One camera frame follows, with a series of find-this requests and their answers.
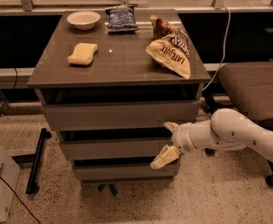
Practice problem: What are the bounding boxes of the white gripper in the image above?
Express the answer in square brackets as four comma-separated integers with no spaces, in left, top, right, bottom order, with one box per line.
[150,121,193,170]

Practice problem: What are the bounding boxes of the grey drawer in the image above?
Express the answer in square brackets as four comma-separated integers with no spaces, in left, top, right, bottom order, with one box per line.
[60,138,171,160]
[73,162,180,181]
[43,101,200,132]

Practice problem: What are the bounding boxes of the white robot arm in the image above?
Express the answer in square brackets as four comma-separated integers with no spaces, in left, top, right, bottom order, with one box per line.
[150,108,273,170]

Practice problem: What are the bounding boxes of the grey top drawer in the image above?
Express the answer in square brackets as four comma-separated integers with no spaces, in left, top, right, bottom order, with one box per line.
[43,101,200,132]

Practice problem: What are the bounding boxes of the grey drawer cabinet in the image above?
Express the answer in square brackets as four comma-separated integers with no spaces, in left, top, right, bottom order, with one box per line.
[28,9,210,184]

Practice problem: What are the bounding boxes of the grey bottom drawer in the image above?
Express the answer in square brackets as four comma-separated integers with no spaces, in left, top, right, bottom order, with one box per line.
[73,162,180,181]

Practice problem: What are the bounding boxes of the yellow brown chip bag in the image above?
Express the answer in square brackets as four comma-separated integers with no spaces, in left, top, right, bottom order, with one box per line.
[145,15,191,79]

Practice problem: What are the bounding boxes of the grey office chair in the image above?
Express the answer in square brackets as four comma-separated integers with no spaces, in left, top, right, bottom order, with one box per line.
[204,62,273,188]

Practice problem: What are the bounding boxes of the yellow sponge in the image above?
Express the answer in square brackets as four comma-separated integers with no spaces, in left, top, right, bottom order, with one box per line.
[67,43,98,65]

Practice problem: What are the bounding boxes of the blue chip bag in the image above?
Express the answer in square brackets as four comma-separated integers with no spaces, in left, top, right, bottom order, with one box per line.
[105,6,138,33]

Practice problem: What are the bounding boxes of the black metal bar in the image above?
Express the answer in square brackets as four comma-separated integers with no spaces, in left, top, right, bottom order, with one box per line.
[26,128,51,194]

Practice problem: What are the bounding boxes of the white bowl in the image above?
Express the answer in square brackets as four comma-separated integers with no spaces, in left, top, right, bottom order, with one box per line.
[67,11,101,31]

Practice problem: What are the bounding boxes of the white cable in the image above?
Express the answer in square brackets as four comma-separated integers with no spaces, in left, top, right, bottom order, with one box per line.
[201,6,232,92]

